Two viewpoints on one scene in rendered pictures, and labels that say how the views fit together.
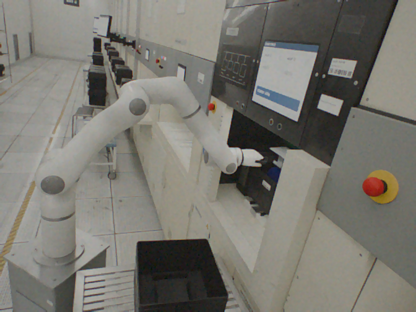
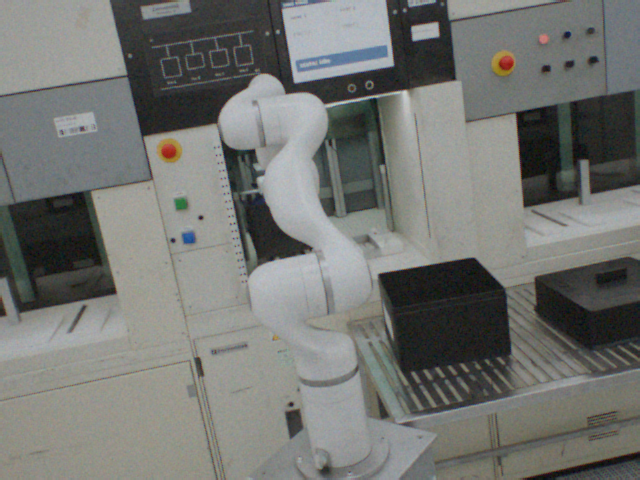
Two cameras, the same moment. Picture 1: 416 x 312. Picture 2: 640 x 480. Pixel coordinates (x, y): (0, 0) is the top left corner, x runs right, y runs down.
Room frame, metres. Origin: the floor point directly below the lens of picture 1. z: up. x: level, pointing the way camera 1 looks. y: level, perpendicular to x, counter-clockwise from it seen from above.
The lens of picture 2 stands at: (0.56, 1.65, 1.53)
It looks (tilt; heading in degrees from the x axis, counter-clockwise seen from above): 15 degrees down; 287
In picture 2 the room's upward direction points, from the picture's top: 10 degrees counter-clockwise
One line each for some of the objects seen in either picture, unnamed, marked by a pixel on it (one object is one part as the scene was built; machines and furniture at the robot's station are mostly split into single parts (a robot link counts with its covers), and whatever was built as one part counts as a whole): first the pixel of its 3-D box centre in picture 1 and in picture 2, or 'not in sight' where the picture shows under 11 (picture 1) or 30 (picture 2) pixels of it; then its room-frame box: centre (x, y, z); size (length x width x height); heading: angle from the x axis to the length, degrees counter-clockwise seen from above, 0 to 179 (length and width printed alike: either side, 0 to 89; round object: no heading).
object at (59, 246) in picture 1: (59, 231); (335, 414); (0.92, 0.52, 0.85); 0.19 x 0.19 x 0.18
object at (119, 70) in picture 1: (123, 75); not in sight; (4.77, 1.50, 0.93); 0.30 x 0.28 x 0.26; 25
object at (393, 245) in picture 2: not in sight; (365, 244); (1.03, -0.50, 0.89); 0.22 x 0.21 x 0.04; 112
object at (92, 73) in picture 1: (97, 79); not in sight; (4.52, 1.83, 0.85); 0.30 x 0.28 x 0.26; 21
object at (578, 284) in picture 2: not in sight; (612, 293); (0.32, -0.09, 0.83); 0.29 x 0.29 x 0.13; 24
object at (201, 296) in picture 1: (176, 285); (440, 311); (0.75, 0.01, 0.85); 0.28 x 0.28 x 0.17; 17
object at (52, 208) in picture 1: (58, 181); (301, 318); (0.95, 0.53, 1.07); 0.19 x 0.12 x 0.24; 22
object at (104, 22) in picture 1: (117, 32); not in sight; (4.08, 1.39, 1.59); 0.50 x 0.41 x 0.36; 112
